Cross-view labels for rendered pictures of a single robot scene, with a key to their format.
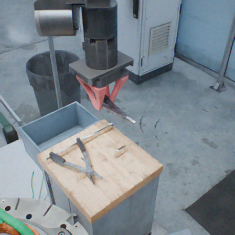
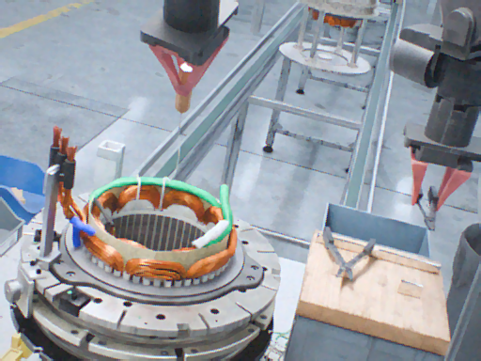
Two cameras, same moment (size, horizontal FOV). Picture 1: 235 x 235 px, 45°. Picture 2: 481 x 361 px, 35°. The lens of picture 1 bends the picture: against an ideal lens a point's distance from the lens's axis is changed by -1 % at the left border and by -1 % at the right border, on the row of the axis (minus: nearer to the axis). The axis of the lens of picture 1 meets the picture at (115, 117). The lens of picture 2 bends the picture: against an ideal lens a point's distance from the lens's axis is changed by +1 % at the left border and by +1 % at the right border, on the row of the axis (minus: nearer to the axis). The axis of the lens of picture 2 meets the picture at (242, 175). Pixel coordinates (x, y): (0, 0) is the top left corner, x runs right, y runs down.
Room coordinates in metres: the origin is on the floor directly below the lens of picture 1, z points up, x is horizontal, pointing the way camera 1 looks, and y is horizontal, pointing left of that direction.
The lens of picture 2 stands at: (-0.35, -0.46, 1.58)
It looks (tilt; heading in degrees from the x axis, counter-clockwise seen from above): 24 degrees down; 46
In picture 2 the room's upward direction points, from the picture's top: 12 degrees clockwise
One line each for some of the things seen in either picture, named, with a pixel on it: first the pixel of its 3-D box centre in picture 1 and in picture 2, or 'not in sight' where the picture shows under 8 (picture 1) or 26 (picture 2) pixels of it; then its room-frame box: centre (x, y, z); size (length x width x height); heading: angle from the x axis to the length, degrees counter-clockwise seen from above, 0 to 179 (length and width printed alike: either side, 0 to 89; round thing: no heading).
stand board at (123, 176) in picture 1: (98, 163); (373, 286); (0.42, 0.04, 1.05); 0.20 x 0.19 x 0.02; 40
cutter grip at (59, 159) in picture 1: (57, 158); (328, 238); (0.40, 0.12, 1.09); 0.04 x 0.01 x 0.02; 55
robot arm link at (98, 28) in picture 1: (96, 18); (461, 76); (0.46, 0.03, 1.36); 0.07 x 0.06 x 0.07; 91
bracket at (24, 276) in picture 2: not in sight; (30, 289); (-0.02, 0.19, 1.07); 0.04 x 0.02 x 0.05; 86
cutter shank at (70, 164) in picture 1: (77, 167); (338, 257); (0.38, 0.08, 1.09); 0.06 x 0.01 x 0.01; 65
